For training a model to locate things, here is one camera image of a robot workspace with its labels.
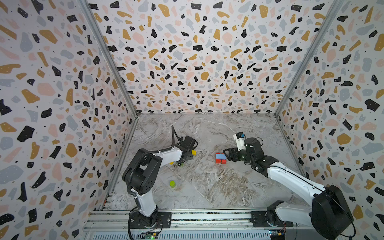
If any light blue rectangular block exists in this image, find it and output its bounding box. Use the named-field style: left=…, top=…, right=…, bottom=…
left=215, top=153, right=227, bottom=162

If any right wall corner aluminium post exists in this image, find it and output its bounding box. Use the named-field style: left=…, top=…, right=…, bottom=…
left=274, top=0, right=343, bottom=120

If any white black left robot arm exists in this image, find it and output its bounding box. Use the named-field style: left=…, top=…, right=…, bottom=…
left=122, top=136, right=198, bottom=228

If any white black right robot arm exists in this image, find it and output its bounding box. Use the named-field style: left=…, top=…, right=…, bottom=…
left=223, top=134, right=354, bottom=240

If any left wall corner aluminium post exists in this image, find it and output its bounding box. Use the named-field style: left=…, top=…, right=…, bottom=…
left=78, top=0, right=138, bottom=119

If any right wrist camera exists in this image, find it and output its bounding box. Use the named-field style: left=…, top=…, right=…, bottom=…
left=233, top=132, right=246, bottom=151

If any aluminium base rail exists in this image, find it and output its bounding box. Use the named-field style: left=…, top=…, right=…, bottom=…
left=82, top=209, right=323, bottom=240

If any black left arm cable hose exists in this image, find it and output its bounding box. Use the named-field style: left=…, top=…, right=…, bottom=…
left=170, top=125, right=184, bottom=148

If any wall corner aluminium post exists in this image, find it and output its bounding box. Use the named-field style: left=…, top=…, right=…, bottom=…
left=274, top=0, right=343, bottom=120
left=78, top=0, right=138, bottom=119

